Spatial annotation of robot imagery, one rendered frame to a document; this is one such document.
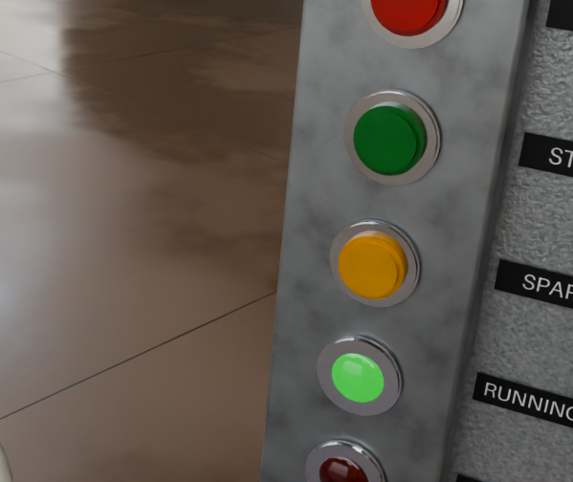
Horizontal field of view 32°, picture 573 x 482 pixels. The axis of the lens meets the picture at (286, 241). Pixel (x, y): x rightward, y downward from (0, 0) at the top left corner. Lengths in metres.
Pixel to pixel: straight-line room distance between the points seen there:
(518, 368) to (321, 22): 0.16
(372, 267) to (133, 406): 2.40
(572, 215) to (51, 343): 2.72
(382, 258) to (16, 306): 2.90
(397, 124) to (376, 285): 0.06
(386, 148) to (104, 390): 2.50
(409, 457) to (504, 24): 0.18
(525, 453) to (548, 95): 0.15
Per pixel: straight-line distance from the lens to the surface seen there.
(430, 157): 0.36
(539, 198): 0.38
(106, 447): 2.62
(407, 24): 0.35
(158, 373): 2.90
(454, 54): 0.35
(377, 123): 0.36
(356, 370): 0.40
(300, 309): 0.41
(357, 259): 0.38
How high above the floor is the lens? 1.59
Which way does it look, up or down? 25 degrees down
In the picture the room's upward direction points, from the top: 5 degrees clockwise
